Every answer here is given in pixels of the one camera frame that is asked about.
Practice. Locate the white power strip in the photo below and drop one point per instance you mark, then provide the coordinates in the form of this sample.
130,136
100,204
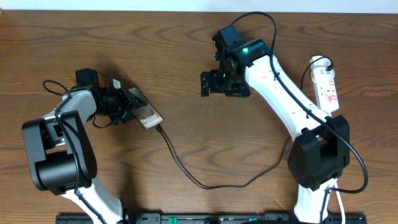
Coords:
325,89

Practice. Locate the white USB charger plug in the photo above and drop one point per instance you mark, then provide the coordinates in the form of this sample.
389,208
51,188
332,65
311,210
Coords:
322,68

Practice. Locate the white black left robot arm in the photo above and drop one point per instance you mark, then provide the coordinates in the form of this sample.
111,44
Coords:
60,155

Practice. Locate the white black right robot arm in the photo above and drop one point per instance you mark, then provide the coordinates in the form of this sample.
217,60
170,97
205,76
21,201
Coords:
320,151

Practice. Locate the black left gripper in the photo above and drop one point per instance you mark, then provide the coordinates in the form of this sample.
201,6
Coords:
127,104

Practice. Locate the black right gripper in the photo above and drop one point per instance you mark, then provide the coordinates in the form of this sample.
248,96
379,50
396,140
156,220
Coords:
209,83

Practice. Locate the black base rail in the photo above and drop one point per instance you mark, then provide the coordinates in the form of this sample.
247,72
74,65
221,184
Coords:
156,218

